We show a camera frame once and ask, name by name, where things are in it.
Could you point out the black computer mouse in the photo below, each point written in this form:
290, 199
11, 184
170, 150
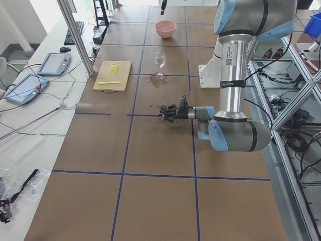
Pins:
64, 49

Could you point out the blue teach pendant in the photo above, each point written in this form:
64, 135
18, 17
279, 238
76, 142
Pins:
55, 64
27, 89

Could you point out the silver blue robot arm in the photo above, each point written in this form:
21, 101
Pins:
237, 24

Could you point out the aluminium frame post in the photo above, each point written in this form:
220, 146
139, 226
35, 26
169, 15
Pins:
69, 19

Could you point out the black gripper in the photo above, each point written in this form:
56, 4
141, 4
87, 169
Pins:
163, 4
182, 114

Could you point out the blue plastic bin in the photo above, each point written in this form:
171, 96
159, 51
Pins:
313, 27

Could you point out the clear wine glass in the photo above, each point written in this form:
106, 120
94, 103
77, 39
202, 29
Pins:
160, 59

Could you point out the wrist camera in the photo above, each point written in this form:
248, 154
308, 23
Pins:
183, 102

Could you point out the wooden cutting board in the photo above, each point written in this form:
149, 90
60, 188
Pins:
121, 75

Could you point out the pink bowl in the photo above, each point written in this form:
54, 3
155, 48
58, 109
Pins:
161, 24

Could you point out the black strap tool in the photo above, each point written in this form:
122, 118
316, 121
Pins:
5, 203

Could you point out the yellow plastic knife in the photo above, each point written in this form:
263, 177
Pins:
109, 82

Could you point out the clear plastic bag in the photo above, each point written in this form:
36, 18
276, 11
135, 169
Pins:
12, 178

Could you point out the steel cocktail jigger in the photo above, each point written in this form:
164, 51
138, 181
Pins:
163, 108

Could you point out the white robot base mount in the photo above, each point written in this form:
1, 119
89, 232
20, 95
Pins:
210, 74

